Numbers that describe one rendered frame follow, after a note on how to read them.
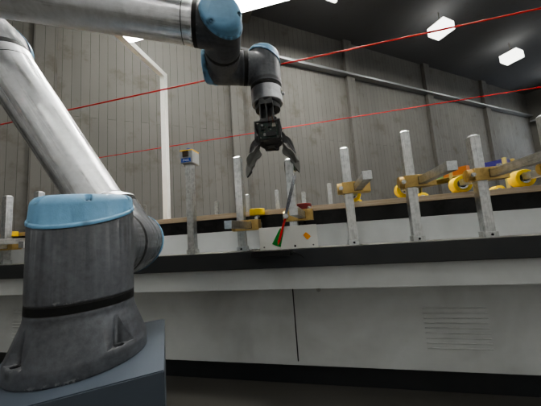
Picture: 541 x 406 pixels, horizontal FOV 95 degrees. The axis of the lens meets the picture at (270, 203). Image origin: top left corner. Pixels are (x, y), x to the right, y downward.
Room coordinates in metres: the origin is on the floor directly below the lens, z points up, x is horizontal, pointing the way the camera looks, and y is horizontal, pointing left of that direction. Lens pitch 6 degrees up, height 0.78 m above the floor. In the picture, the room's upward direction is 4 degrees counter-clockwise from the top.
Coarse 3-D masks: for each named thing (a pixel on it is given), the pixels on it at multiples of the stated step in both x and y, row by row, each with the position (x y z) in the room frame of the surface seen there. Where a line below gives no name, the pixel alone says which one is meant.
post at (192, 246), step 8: (192, 168) 1.23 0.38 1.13; (192, 176) 1.23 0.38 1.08; (192, 184) 1.23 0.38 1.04; (192, 192) 1.22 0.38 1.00; (192, 200) 1.22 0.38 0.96; (192, 208) 1.22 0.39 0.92; (192, 216) 1.22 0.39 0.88; (192, 224) 1.22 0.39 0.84; (192, 232) 1.22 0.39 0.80; (192, 240) 1.22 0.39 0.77; (192, 248) 1.22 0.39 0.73
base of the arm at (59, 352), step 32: (32, 320) 0.36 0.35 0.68; (64, 320) 0.37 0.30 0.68; (96, 320) 0.39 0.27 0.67; (128, 320) 0.43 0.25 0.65; (32, 352) 0.35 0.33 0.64; (64, 352) 0.36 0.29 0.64; (96, 352) 0.37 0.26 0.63; (128, 352) 0.41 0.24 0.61; (0, 384) 0.36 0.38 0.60; (32, 384) 0.34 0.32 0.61; (64, 384) 0.35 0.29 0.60
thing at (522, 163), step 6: (528, 156) 0.76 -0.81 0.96; (534, 156) 0.74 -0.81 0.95; (540, 156) 0.72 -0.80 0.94; (510, 162) 0.83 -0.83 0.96; (516, 162) 0.81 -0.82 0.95; (522, 162) 0.78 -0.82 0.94; (528, 162) 0.76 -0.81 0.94; (534, 162) 0.74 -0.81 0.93; (540, 162) 0.73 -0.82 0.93; (492, 168) 0.93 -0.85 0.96; (498, 168) 0.89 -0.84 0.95; (504, 168) 0.87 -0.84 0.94; (510, 168) 0.84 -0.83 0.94; (516, 168) 0.81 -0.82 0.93; (522, 168) 0.82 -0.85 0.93; (492, 174) 0.93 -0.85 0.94; (498, 174) 0.90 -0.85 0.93; (462, 180) 1.13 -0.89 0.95
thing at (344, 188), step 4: (340, 184) 1.07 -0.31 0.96; (344, 184) 1.06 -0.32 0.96; (348, 184) 1.05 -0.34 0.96; (352, 184) 1.05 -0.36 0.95; (368, 184) 1.04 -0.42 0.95; (340, 188) 1.06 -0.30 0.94; (344, 188) 1.06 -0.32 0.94; (348, 188) 1.05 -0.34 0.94; (352, 188) 1.05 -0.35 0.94; (364, 188) 1.04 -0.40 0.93; (368, 188) 1.04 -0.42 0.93; (340, 192) 1.07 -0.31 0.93; (344, 192) 1.06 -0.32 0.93; (348, 192) 1.05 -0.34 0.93; (352, 192) 1.05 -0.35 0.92; (356, 192) 1.05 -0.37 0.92; (360, 192) 1.05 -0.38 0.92; (364, 192) 1.05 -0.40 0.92; (368, 192) 1.06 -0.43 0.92
